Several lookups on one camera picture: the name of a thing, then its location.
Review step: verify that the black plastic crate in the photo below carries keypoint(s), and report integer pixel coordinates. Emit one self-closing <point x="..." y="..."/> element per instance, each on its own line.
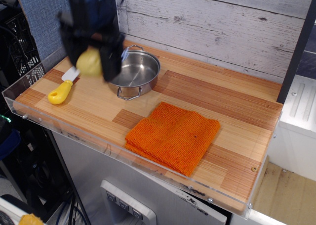
<point x="21" y="45"/>

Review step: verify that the yellow object bottom left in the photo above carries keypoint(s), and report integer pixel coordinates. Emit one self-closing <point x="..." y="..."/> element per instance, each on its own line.
<point x="30" y="219"/>

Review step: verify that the white toy sink counter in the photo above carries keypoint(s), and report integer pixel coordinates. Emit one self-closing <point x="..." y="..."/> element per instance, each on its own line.
<point x="293" y="145"/>

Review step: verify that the orange folded cloth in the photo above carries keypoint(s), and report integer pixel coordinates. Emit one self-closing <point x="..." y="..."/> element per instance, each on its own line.
<point x="173" y="137"/>

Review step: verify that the dark right frame post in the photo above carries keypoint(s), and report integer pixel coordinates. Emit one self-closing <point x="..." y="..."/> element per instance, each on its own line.
<point x="298" y="52"/>

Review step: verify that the stainless steel pot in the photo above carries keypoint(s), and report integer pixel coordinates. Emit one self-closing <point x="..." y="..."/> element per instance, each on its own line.
<point x="139" y="73"/>

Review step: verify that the yellow handled toy knife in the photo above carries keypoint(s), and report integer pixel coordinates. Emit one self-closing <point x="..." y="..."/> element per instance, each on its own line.
<point x="59" y="95"/>

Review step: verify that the yellow toy potato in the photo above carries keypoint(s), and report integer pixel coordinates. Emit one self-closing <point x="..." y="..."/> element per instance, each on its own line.
<point x="89" y="63"/>

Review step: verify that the clear acrylic table guard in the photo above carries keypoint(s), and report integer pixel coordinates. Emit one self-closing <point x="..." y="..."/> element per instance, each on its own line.
<point x="93" y="115"/>

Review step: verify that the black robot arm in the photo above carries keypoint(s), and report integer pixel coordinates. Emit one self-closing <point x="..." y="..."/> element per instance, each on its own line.
<point x="83" y="5"/>

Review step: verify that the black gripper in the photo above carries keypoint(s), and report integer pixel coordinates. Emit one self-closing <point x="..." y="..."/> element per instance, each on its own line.
<point x="85" y="28"/>

